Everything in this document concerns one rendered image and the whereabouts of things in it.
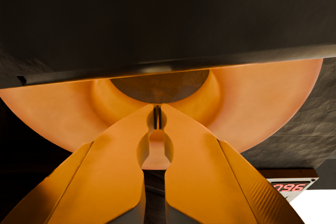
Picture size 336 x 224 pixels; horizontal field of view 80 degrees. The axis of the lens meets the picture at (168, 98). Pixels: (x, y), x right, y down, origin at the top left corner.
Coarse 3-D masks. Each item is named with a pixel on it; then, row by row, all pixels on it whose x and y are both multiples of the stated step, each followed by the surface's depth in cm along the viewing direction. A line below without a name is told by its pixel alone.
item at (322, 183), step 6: (324, 162) 761; (330, 162) 761; (318, 168) 743; (324, 168) 743; (330, 168) 744; (318, 174) 726; (324, 174) 727; (330, 174) 727; (318, 180) 710; (324, 180) 710; (330, 180) 711; (312, 186) 695; (318, 186) 695; (324, 186) 695; (330, 186) 695
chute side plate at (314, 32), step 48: (0, 0) 3; (48, 0) 3; (96, 0) 4; (144, 0) 4; (192, 0) 4; (240, 0) 4; (288, 0) 4; (0, 48) 4; (48, 48) 4; (96, 48) 4; (144, 48) 4; (192, 48) 4; (240, 48) 4; (288, 48) 4
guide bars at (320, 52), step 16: (304, 48) 5; (320, 48) 5; (144, 64) 5; (160, 64) 5; (176, 64) 5; (192, 64) 5; (208, 64) 5; (224, 64) 5; (240, 64) 5; (0, 80) 5; (16, 80) 5; (32, 80) 5; (48, 80) 5; (64, 80) 6; (80, 80) 6
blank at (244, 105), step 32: (256, 64) 8; (288, 64) 8; (320, 64) 9; (0, 96) 10; (32, 96) 10; (64, 96) 10; (96, 96) 11; (128, 96) 14; (192, 96) 14; (224, 96) 10; (256, 96) 10; (288, 96) 10; (32, 128) 11; (64, 128) 11; (96, 128) 12; (224, 128) 12; (256, 128) 12; (160, 160) 14
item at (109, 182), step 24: (120, 120) 10; (144, 120) 10; (96, 144) 9; (120, 144) 9; (144, 144) 10; (96, 168) 8; (120, 168) 8; (72, 192) 7; (96, 192) 7; (120, 192) 7; (144, 192) 8; (72, 216) 6; (96, 216) 6; (120, 216) 6
